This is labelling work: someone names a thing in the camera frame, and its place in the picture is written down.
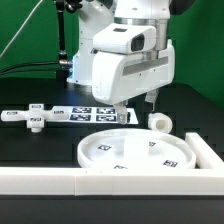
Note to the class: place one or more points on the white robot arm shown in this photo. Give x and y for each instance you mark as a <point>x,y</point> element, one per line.
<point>96,15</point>

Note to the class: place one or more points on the white L-shaped border fence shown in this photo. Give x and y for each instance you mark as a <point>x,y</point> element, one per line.
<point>206,179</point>

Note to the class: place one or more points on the white round table top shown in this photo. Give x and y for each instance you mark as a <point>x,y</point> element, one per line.
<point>131,148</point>

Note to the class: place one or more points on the white marker sheet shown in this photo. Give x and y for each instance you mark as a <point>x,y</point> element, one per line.
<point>81,114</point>

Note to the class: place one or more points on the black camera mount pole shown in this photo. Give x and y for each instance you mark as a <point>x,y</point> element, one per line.
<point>71,6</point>

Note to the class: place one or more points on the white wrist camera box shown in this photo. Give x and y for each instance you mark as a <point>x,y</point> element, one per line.
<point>125,39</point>

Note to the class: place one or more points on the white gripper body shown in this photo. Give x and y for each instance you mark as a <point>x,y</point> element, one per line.
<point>117,77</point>

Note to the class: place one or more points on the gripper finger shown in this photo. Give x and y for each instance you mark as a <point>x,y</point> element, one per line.
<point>151,97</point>
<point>122,112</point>

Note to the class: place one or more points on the white cross-shaped table base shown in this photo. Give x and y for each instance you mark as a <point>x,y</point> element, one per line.
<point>35,117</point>

